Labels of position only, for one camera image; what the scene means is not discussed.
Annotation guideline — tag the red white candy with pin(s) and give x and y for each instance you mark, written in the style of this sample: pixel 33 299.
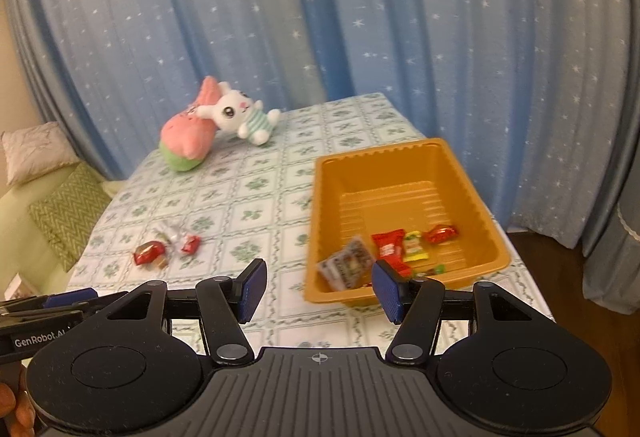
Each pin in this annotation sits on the red white candy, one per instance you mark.
pixel 189 243

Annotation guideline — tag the light green sofa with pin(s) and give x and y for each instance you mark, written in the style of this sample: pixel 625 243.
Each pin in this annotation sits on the light green sofa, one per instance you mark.
pixel 20 237

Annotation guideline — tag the white rabbit plush toy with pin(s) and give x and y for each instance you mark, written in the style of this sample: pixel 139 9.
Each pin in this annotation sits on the white rabbit plush toy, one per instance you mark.
pixel 235 112

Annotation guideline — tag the pink starfish plush toy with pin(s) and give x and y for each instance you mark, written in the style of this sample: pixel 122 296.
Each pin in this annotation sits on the pink starfish plush toy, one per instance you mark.
pixel 187 137

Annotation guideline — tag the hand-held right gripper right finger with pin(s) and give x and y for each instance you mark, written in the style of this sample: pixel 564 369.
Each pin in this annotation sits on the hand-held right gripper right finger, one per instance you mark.
pixel 387 293

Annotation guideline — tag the yellow green candy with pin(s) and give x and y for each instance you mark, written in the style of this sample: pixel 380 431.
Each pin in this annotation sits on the yellow green candy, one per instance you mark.
pixel 416 247

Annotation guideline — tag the brown candy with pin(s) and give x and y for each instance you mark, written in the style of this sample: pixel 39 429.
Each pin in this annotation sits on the brown candy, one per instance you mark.
pixel 161 262

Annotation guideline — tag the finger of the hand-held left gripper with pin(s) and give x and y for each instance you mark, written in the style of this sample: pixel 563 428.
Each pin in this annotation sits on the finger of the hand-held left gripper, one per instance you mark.
pixel 40 315
pixel 72 298

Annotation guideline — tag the blue star curtain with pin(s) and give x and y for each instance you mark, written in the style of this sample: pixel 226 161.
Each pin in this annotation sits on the blue star curtain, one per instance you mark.
pixel 400 17

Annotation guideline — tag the red foil candy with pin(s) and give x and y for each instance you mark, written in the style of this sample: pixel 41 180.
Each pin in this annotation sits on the red foil candy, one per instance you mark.
pixel 441 233

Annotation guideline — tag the small red snack packet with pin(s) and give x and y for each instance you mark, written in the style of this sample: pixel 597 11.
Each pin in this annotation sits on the small red snack packet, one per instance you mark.
pixel 149 253

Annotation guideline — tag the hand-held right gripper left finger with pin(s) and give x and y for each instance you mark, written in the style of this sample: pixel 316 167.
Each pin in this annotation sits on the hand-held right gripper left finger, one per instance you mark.
pixel 252 289

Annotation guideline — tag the orange plastic tray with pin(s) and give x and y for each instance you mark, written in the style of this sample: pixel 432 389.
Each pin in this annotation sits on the orange plastic tray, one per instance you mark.
pixel 400 187

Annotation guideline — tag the clear printed snack packet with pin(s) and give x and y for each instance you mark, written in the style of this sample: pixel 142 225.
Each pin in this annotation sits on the clear printed snack packet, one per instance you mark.
pixel 345 267

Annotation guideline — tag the beige pillow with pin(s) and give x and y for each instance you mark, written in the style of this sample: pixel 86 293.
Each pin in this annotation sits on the beige pillow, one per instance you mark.
pixel 35 152

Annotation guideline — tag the printed paper box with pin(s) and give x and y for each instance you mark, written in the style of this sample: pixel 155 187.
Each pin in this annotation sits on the printed paper box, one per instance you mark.
pixel 20 287

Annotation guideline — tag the square red snack packet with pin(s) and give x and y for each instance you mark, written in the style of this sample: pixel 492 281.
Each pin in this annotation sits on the square red snack packet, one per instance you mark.
pixel 389 244

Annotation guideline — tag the green zigzag pillow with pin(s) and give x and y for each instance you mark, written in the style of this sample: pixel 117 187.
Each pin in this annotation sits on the green zigzag pillow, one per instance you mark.
pixel 70 212

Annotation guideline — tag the person's left hand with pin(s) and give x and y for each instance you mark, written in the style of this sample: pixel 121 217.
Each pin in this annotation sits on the person's left hand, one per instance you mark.
pixel 17 417

